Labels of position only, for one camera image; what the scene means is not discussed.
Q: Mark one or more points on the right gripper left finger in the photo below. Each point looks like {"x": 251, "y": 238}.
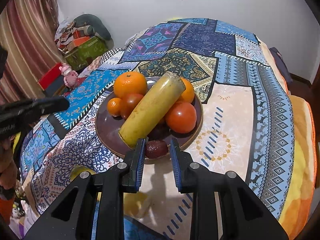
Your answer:
{"x": 134, "y": 159}

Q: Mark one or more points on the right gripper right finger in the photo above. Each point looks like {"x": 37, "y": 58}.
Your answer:
{"x": 184, "y": 178}

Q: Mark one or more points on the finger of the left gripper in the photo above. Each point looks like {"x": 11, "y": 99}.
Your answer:
{"x": 16, "y": 116}

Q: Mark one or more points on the yellow-green banana piece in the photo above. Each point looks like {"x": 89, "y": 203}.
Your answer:
{"x": 135, "y": 204}
{"x": 152, "y": 108}

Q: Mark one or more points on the dark red grape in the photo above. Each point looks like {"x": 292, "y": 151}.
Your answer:
{"x": 155, "y": 149}

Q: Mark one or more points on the red tomato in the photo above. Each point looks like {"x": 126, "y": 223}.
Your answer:
{"x": 181, "y": 118}
{"x": 128, "y": 104}

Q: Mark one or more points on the smaller smooth orange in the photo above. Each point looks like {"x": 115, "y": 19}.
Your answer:
{"x": 188, "y": 94}

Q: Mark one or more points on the large orange with stem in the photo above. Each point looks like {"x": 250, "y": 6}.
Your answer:
{"x": 130, "y": 83}

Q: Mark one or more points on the person's left hand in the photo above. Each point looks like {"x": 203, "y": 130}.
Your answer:
{"x": 8, "y": 167}

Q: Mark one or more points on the brown round plate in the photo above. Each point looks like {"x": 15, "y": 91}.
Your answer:
{"x": 108, "y": 127}

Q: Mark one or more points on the red box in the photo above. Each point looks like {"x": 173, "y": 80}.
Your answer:
{"x": 52, "y": 82}

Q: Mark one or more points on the pink plush toy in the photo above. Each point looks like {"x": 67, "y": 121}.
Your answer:
{"x": 69, "y": 76}

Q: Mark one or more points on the patchwork blue bedspread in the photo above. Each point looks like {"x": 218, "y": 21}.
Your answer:
{"x": 242, "y": 156}

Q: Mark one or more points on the small orange mandarin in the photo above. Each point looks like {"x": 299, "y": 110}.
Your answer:
{"x": 114, "y": 107}

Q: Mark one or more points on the green storage box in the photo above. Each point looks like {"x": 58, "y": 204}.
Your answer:
{"x": 83, "y": 55}

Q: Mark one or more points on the striped pink curtain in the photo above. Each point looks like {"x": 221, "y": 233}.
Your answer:
{"x": 27, "y": 34}

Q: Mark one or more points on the dark green cushion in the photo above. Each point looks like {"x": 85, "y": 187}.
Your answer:
{"x": 95, "y": 23}

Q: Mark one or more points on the orange yellow blanket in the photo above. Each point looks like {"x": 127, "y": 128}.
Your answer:
{"x": 302, "y": 185}

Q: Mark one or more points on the dark bag by wall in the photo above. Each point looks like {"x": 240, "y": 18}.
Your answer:
{"x": 281, "y": 65}

